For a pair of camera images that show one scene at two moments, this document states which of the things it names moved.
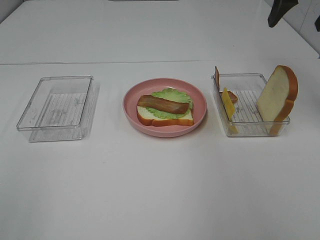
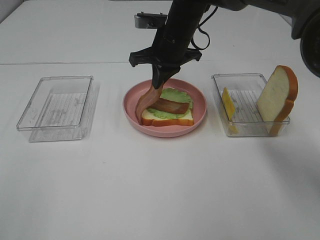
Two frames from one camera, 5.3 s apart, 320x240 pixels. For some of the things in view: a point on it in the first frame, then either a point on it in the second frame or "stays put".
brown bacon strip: [156, 103] stays put
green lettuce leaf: [173, 95] stays put
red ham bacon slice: [234, 97] -> [151, 97]
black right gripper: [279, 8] -> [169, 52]
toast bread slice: [146, 118] stays put
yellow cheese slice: [230, 107] stays put
